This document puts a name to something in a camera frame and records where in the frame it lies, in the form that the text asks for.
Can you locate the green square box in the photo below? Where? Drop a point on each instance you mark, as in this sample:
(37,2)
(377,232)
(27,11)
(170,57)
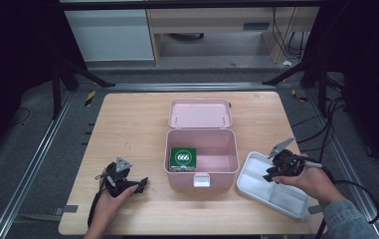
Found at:
(183,158)

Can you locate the white cabinet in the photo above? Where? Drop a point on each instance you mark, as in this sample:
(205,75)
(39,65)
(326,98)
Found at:
(110,35)

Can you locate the grey tape piece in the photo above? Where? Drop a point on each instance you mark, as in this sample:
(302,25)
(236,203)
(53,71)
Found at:
(67,209)
(315,209)

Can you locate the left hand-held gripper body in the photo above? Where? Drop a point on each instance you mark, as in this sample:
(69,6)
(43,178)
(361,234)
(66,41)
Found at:
(117,179)

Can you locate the black metal stand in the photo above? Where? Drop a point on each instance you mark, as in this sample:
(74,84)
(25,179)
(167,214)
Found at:
(57,89)
(319,86)

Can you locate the yellow black tape strip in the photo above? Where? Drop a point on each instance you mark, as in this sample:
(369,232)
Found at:
(299,96)
(90,98)

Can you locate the aluminium rail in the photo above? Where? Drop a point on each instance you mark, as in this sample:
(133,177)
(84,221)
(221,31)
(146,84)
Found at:
(349,166)
(193,87)
(28,166)

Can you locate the person's left hand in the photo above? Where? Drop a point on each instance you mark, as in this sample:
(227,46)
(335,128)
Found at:
(110,205)

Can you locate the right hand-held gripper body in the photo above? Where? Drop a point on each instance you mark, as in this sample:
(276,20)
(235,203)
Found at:
(288,162)

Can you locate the white divided tray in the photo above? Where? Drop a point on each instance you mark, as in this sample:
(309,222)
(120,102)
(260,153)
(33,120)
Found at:
(276,195)

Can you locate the person's right hand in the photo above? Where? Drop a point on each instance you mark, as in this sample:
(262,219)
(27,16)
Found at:
(309,186)

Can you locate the light wooden desk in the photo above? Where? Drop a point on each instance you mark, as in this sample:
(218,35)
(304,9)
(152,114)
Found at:
(210,18)

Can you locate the pink storage box with lid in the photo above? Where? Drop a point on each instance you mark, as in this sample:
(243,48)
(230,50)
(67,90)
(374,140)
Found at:
(200,146)

